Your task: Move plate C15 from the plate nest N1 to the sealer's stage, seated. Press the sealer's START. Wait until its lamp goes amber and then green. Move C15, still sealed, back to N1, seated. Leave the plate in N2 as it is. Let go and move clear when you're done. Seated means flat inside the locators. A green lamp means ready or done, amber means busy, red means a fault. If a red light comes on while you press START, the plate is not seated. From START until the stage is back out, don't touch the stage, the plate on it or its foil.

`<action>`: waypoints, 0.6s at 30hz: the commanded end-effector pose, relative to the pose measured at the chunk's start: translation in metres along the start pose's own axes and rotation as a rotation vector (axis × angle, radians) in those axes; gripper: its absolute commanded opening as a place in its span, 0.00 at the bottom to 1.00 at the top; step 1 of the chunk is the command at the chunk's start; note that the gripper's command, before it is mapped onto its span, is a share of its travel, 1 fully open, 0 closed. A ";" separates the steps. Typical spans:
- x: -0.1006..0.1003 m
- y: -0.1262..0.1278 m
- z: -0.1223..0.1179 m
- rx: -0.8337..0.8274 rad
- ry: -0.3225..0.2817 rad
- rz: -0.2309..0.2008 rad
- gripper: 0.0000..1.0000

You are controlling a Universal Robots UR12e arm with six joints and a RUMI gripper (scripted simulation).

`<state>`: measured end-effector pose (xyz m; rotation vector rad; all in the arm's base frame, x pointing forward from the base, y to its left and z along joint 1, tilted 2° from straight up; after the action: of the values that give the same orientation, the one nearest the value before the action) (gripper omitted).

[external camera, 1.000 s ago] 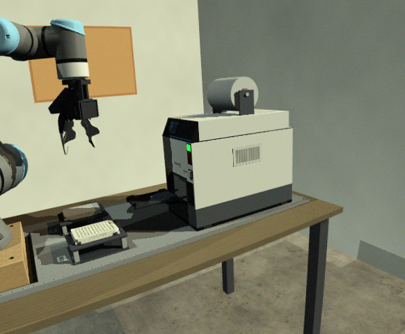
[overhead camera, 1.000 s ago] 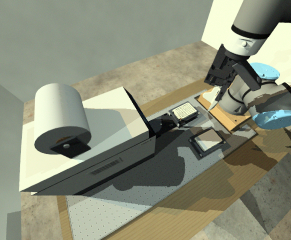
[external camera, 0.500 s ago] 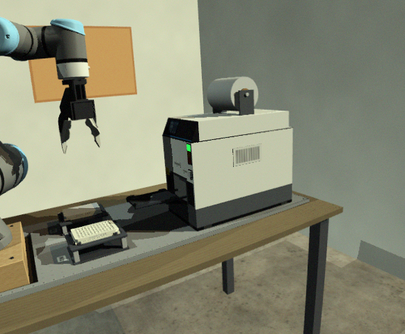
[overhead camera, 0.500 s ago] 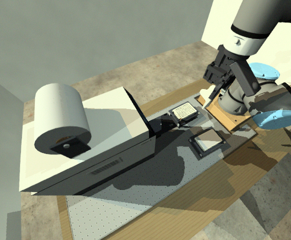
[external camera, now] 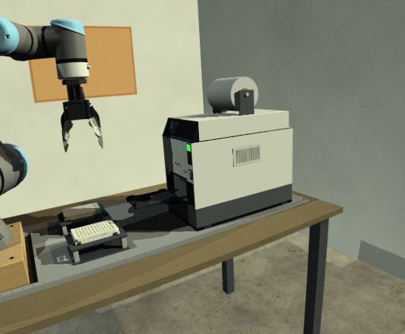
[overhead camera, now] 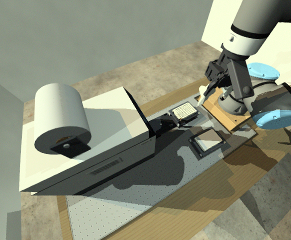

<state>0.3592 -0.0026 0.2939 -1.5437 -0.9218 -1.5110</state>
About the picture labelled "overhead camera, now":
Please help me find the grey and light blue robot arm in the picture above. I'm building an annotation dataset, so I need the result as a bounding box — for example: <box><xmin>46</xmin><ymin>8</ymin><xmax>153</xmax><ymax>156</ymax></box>
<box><xmin>218</xmin><ymin>0</ymin><xmax>291</xmax><ymax>130</ymax></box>

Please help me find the white roll of foil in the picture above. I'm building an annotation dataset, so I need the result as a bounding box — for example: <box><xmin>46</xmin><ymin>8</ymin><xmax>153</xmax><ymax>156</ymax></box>
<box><xmin>34</xmin><ymin>83</ymin><xmax>92</xmax><ymax>155</ymax></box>

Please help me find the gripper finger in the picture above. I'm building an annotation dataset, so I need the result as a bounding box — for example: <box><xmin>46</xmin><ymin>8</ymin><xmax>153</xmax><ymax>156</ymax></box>
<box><xmin>197</xmin><ymin>78</ymin><xmax>220</xmax><ymax>106</ymax></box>
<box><xmin>221</xmin><ymin>85</ymin><xmax>233</xmax><ymax>101</ymax></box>

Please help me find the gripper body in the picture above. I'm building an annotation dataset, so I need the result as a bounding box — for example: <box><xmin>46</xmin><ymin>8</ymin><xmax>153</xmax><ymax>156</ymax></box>
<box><xmin>204</xmin><ymin>43</ymin><xmax>250</xmax><ymax>89</ymax></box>

